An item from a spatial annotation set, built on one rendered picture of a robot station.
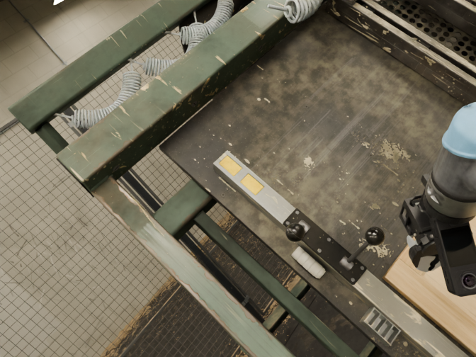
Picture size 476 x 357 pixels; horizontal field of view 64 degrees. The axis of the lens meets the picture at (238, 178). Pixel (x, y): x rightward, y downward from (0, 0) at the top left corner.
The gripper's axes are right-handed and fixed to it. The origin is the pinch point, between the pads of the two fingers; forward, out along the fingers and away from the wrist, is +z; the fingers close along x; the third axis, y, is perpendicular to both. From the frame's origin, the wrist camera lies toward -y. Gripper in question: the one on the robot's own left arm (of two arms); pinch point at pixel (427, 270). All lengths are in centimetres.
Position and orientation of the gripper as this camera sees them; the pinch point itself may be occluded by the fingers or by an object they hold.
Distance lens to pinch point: 77.4
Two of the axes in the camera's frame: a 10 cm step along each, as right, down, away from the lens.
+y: -1.7, -7.6, 6.2
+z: 1.6, 6.0, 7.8
